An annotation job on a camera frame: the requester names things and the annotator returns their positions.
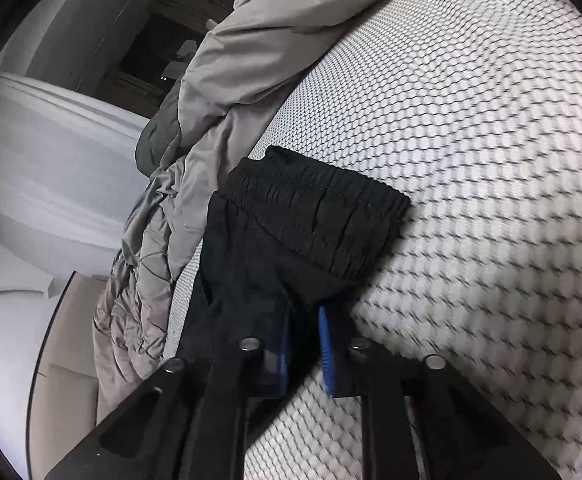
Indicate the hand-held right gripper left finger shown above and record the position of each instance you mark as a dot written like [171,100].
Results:
[282,360]

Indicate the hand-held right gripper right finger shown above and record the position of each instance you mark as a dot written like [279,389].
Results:
[327,355]

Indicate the black pants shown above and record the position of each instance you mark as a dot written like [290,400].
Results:
[291,220]

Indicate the honeycomb pattern bed mattress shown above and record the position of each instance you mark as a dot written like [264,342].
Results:
[471,160]

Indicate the grey comforter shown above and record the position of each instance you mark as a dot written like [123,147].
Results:
[251,60]

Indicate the dark glass cabinet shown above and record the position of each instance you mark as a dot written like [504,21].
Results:
[156,60]

